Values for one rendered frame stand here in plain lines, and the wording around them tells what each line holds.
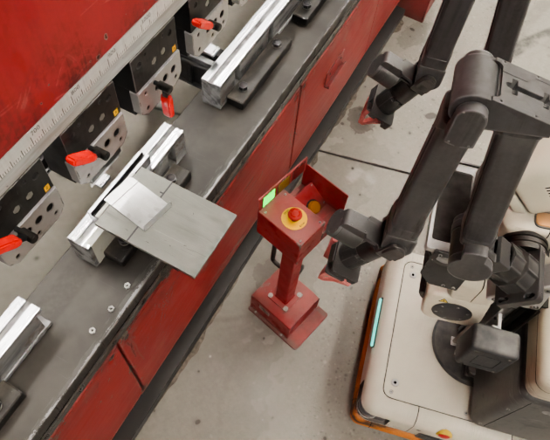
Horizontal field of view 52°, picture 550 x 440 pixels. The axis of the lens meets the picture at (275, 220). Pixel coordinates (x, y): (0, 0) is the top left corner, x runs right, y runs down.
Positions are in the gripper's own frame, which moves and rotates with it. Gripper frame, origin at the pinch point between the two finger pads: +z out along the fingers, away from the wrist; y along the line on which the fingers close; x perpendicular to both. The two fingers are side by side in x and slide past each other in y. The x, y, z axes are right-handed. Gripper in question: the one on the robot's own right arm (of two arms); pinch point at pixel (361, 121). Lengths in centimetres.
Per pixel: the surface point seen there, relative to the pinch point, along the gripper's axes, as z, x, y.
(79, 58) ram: -18, -63, 40
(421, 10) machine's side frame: 74, 59, -166
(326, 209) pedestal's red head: 27.3, 10.7, 10.6
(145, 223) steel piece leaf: 18, -37, 45
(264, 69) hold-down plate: 22.1, -23.3, -18.1
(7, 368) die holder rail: 35, -48, 81
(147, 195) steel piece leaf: 19, -39, 38
